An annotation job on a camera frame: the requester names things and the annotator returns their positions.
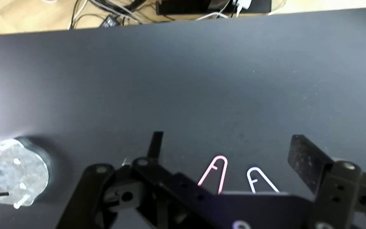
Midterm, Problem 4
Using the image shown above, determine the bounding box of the black power strip box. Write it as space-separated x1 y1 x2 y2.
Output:
156 0 273 15

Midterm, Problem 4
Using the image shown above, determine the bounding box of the purple wire hanger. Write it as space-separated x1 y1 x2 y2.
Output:
245 165 280 194

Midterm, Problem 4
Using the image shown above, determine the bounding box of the dark floor cable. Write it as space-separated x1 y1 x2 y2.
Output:
67 0 158 30

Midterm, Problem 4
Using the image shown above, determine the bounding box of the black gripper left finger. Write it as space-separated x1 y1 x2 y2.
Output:
55 129 218 229

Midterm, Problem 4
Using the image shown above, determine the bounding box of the white cable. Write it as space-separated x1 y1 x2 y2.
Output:
194 0 252 21

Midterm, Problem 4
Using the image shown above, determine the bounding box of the grey metal rack base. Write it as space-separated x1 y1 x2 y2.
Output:
0 136 55 210

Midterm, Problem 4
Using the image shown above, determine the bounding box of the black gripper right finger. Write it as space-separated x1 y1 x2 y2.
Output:
287 133 366 229

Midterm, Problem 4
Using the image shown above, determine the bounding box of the pink wire hanger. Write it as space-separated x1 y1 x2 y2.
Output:
197 154 230 196

